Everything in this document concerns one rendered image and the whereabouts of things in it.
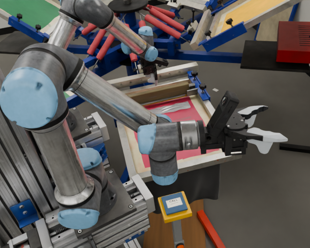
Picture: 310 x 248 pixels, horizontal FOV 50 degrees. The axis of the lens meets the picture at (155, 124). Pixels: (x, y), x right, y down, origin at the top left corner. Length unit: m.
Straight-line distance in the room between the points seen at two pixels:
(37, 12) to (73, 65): 2.30
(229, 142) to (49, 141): 0.43
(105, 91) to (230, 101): 0.32
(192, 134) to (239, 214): 1.94
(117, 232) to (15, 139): 0.53
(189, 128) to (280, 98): 3.05
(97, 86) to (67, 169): 0.23
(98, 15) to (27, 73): 0.80
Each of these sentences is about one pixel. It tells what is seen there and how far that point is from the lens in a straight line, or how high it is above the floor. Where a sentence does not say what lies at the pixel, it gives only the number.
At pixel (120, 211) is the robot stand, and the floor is 1.26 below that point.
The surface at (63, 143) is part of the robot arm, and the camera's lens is 0.84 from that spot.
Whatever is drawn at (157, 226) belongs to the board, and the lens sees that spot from 2.63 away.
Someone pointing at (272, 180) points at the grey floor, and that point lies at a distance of 2.96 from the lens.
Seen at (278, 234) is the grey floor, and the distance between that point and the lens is 2.67.
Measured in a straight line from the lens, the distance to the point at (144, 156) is 1.79.
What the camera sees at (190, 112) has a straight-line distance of 2.04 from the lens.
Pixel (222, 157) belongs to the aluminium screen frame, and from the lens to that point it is 1.72.
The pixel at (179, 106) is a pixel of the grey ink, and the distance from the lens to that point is 2.09.
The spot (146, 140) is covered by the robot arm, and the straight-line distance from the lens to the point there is 0.81.
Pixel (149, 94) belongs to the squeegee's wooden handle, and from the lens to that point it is 2.06.
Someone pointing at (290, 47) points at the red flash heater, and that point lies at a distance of 2.44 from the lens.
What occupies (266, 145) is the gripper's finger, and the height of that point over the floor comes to 1.66.
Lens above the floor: 2.23
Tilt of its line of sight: 40 degrees down
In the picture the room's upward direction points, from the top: 8 degrees counter-clockwise
